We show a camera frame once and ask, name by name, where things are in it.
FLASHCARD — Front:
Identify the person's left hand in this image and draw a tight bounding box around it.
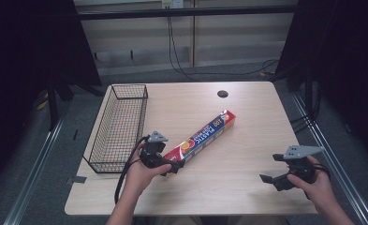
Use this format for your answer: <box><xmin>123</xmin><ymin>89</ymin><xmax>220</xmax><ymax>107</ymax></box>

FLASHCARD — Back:
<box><xmin>123</xmin><ymin>147</ymin><xmax>173</xmax><ymax>201</ymax></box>

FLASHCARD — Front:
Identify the black curtain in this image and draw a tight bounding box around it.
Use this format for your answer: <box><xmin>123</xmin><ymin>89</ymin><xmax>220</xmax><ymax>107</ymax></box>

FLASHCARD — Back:
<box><xmin>0</xmin><ymin>0</ymin><xmax>103</xmax><ymax>191</ymax></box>
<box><xmin>274</xmin><ymin>0</ymin><xmax>368</xmax><ymax>165</ymax></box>

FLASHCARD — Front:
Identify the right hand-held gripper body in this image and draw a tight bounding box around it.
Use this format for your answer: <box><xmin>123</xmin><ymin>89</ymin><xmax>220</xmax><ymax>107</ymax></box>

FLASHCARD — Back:
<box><xmin>273</xmin><ymin>144</ymin><xmax>325</xmax><ymax>192</ymax></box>

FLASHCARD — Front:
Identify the black horizontal bar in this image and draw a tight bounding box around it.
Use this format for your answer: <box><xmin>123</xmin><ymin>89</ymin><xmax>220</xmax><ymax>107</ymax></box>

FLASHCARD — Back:
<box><xmin>76</xmin><ymin>5</ymin><xmax>299</xmax><ymax>22</ymax></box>

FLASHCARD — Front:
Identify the black wall cable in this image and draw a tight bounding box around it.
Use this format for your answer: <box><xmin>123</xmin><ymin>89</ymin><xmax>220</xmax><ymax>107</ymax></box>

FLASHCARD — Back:
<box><xmin>167</xmin><ymin>15</ymin><xmax>280</xmax><ymax>83</ymax></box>

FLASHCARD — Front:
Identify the black wire basket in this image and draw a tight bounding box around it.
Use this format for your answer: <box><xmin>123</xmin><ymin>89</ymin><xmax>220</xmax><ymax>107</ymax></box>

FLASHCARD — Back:
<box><xmin>81</xmin><ymin>82</ymin><xmax>150</xmax><ymax>174</ymax></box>

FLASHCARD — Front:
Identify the metal floor rail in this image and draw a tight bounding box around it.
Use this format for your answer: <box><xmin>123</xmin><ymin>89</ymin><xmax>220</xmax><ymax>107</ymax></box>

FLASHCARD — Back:
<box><xmin>291</xmin><ymin>91</ymin><xmax>368</xmax><ymax>225</ymax></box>
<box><xmin>3</xmin><ymin>114</ymin><xmax>67</xmax><ymax>225</ymax></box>

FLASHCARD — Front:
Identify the black floor cable bundle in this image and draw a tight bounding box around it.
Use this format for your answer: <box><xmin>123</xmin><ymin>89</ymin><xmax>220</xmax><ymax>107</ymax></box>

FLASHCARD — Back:
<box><xmin>288</xmin><ymin>87</ymin><xmax>322</xmax><ymax>135</ymax></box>

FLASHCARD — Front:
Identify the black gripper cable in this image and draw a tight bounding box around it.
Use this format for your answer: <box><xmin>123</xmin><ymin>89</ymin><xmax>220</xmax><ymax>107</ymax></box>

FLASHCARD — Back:
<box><xmin>309</xmin><ymin>162</ymin><xmax>331</xmax><ymax>183</ymax></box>
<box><xmin>113</xmin><ymin>135</ymin><xmax>151</xmax><ymax>204</ymax></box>

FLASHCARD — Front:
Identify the long plastic wrap box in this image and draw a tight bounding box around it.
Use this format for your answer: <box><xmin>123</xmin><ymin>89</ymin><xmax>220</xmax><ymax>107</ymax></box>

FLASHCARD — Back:
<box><xmin>161</xmin><ymin>109</ymin><xmax>237</xmax><ymax>167</ymax></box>

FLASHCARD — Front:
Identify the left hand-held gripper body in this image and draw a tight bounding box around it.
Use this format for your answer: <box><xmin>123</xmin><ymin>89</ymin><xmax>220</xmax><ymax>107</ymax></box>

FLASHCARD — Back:
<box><xmin>139</xmin><ymin>130</ymin><xmax>170</xmax><ymax>170</ymax></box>

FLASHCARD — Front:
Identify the black metal stand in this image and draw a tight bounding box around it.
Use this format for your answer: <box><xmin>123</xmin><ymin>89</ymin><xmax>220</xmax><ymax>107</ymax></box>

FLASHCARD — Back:
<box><xmin>45</xmin><ymin>74</ymin><xmax>76</xmax><ymax>131</ymax></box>

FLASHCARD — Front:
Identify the person's right hand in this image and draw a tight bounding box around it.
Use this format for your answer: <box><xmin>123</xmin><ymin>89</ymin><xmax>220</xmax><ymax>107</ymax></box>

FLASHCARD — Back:
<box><xmin>286</xmin><ymin>155</ymin><xmax>341</xmax><ymax>216</ymax></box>

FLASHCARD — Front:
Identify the white wall outlet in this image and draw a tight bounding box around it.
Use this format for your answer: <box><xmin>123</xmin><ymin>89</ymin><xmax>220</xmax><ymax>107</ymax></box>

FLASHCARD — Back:
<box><xmin>160</xmin><ymin>0</ymin><xmax>185</xmax><ymax>9</ymax></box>

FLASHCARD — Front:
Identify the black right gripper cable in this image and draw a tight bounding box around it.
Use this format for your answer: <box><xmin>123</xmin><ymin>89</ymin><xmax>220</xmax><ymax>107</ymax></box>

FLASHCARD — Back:
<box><xmin>309</xmin><ymin>162</ymin><xmax>331</xmax><ymax>183</ymax></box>

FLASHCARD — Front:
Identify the grey tape strip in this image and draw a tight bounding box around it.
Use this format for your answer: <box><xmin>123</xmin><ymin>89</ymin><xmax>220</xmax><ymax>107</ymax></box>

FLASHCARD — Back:
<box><xmin>65</xmin><ymin>175</ymin><xmax>88</xmax><ymax>186</ymax></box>

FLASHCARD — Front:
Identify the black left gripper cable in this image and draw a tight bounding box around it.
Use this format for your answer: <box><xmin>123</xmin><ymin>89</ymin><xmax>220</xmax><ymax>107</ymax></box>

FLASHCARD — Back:
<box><xmin>113</xmin><ymin>135</ymin><xmax>151</xmax><ymax>204</ymax></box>

